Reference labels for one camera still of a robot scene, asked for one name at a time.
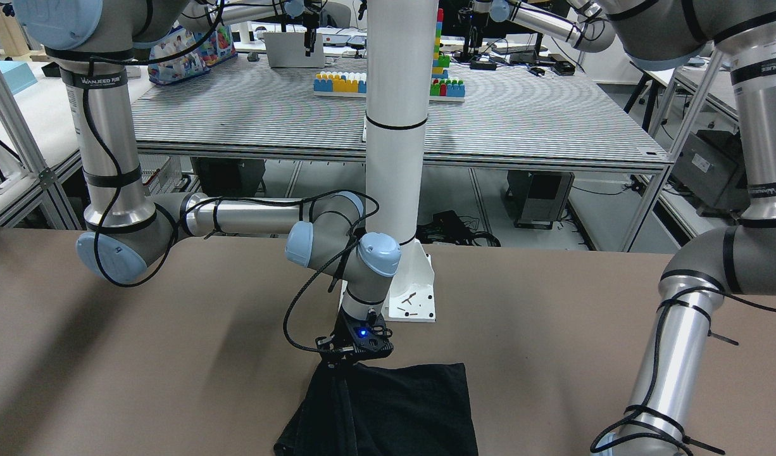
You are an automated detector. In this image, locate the perforated metal shelf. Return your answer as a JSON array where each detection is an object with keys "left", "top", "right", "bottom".
[{"left": 132, "top": 58, "right": 672, "bottom": 174}]

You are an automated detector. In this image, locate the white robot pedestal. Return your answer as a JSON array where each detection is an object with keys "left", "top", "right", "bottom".
[{"left": 341, "top": 0, "right": 437, "bottom": 324}]

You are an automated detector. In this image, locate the grey computer tower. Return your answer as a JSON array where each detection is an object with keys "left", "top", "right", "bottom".
[{"left": 504, "top": 170, "right": 574, "bottom": 230}]

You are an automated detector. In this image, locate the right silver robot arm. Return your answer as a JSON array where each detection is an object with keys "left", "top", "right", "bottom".
[{"left": 12, "top": 1, "right": 401, "bottom": 366}]

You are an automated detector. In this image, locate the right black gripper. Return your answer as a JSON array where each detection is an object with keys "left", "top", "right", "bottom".
[{"left": 316, "top": 310, "right": 394, "bottom": 363}]

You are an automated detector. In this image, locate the black printed t-shirt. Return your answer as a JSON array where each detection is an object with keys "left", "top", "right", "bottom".
[{"left": 274, "top": 363, "right": 479, "bottom": 455}]

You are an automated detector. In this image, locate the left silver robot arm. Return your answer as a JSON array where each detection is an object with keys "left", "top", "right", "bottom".
[{"left": 590, "top": 1, "right": 776, "bottom": 455}]

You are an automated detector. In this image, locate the colourful toy brick set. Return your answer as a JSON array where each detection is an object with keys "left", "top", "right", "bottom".
[{"left": 313, "top": 1, "right": 466, "bottom": 103}]

